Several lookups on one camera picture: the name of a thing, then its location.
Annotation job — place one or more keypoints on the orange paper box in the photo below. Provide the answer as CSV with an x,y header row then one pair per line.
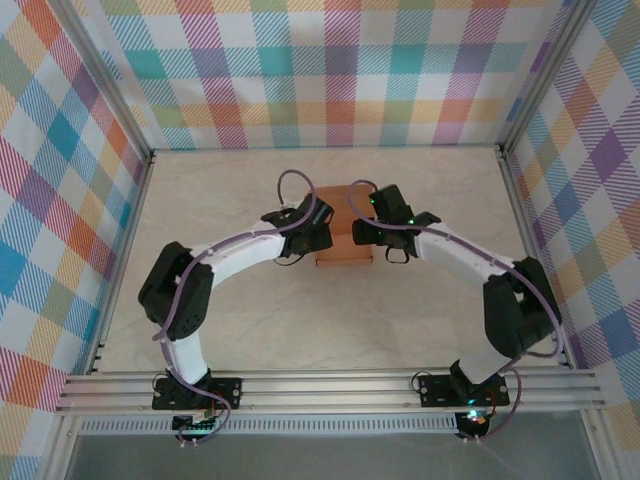
x,y
345,220

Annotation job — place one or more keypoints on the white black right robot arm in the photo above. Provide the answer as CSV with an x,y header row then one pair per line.
x,y
460,250

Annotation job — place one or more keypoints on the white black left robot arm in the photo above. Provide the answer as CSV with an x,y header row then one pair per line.
x,y
240,250

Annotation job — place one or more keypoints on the black round controller with LED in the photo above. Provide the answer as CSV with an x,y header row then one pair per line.
x,y
472,420

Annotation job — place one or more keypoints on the green circuit board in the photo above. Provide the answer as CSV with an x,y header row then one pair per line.
x,y
197,425

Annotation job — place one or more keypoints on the aluminium side rail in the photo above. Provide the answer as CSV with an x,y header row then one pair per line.
x,y
516,200
122,260

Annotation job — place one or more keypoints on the aluminium mounting rail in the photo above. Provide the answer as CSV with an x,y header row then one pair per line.
x,y
325,392

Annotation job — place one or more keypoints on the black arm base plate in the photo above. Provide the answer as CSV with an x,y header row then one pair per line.
x,y
435,392
230,392

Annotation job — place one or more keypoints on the aluminium frame post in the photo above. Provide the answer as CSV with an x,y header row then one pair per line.
x,y
107,85
545,75

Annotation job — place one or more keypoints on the aluminium frame leg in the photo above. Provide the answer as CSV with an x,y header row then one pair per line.
x,y
601,450
60,450

